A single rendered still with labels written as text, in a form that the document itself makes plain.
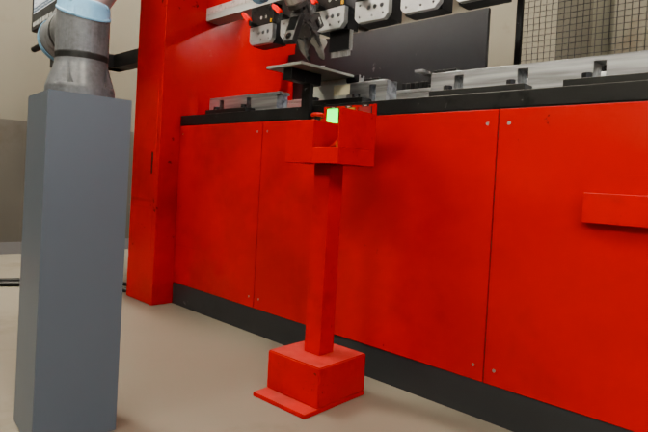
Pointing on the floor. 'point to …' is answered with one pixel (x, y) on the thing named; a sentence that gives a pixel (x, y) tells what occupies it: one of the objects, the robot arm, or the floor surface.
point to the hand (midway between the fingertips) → (314, 58)
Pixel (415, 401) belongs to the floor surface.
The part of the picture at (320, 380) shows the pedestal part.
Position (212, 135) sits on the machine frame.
